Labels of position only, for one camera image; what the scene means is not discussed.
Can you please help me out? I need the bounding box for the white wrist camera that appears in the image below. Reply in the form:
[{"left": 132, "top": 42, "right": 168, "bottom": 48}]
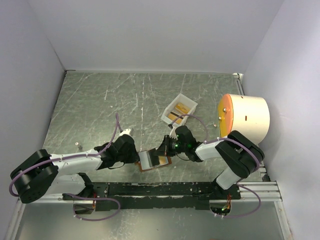
[
  {"left": 119, "top": 128, "right": 134, "bottom": 138},
  {"left": 169, "top": 128, "right": 178, "bottom": 139}
]

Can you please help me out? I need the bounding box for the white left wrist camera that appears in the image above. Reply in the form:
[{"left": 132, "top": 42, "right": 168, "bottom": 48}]
[{"left": 119, "top": 128, "right": 134, "bottom": 138}]

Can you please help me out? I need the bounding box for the white cylinder with orange lid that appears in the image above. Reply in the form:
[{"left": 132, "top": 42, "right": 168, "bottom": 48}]
[{"left": 217, "top": 93, "right": 270, "bottom": 145}]

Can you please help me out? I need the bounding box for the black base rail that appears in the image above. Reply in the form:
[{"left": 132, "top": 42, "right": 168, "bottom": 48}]
[{"left": 61, "top": 181, "right": 242, "bottom": 212}]

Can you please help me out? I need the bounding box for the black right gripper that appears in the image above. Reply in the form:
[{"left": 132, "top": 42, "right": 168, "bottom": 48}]
[{"left": 153, "top": 134, "right": 187, "bottom": 157}]

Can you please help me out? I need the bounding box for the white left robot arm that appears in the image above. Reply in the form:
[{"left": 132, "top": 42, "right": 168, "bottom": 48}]
[{"left": 9, "top": 132, "right": 139, "bottom": 204}]

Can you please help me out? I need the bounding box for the white plastic card bin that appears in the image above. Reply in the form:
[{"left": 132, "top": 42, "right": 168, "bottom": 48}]
[{"left": 160, "top": 93, "right": 198, "bottom": 127}]

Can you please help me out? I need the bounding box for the brown leather card holder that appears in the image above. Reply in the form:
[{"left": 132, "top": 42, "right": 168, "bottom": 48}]
[{"left": 135, "top": 148, "right": 172, "bottom": 172}]

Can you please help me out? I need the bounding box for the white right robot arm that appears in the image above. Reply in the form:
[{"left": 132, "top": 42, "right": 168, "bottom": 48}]
[{"left": 151, "top": 125, "right": 265, "bottom": 199}]

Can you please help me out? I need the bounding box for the aluminium extrusion rail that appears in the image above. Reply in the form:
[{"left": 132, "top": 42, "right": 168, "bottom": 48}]
[{"left": 238, "top": 181, "right": 283, "bottom": 202}]

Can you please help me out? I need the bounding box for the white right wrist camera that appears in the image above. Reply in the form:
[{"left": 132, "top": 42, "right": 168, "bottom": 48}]
[{"left": 169, "top": 128, "right": 178, "bottom": 139}]

